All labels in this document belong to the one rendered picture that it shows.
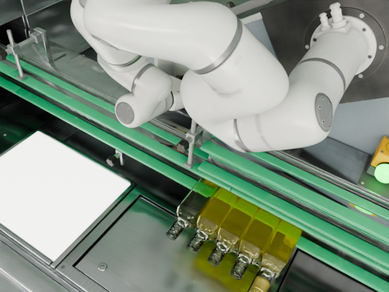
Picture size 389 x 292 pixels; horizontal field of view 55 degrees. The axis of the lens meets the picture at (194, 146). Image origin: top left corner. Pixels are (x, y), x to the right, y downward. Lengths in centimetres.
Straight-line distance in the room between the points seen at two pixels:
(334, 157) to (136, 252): 56
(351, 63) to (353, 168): 33
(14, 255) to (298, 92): 83
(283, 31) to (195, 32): 46
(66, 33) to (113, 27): 130
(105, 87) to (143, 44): 82
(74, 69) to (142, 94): 57
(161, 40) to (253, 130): 24
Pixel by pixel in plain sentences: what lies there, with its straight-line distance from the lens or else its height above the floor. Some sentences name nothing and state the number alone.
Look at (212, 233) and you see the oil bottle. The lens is 92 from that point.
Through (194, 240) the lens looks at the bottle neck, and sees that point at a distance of 91.
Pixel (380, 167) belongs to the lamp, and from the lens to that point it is 93.
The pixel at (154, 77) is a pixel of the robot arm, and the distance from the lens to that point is 77.
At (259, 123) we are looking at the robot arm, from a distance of 58.
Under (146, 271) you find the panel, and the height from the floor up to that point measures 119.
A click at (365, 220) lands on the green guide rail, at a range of 90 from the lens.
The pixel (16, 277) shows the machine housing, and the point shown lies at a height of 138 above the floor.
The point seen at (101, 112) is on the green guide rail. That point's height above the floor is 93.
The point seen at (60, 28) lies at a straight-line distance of 169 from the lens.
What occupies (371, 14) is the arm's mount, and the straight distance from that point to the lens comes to 80.
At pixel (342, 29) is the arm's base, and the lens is 77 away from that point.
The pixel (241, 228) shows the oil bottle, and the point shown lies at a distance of 93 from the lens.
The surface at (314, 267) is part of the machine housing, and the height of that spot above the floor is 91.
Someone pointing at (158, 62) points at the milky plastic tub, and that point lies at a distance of 104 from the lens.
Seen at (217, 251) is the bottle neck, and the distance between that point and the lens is 90.
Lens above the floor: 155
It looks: 39 degrees down
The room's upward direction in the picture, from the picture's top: 137 degrees counter-clockwise
